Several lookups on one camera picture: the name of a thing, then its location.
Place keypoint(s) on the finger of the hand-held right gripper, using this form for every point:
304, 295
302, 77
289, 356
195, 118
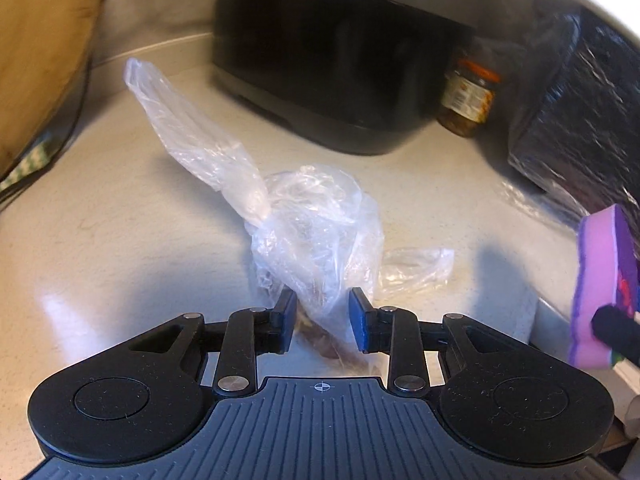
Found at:
620, 330

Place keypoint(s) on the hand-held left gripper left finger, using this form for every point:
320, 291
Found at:
286, 321

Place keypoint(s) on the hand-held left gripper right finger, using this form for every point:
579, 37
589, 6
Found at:
357, 322

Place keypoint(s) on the purple and pink sponge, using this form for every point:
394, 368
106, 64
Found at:
605, 265

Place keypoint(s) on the clear plastic bag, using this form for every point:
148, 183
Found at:
310, 220

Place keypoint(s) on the foil-wrapped black box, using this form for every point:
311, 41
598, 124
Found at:
585, 125

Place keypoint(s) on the glass jar with orange lid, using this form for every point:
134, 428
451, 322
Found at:
467, 95

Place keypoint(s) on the black countertop appliance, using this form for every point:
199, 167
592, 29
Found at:
340, 60

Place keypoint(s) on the green patterned cloth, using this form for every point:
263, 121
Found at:
30, 162

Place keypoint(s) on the round wooden cutting board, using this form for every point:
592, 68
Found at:
45, 60

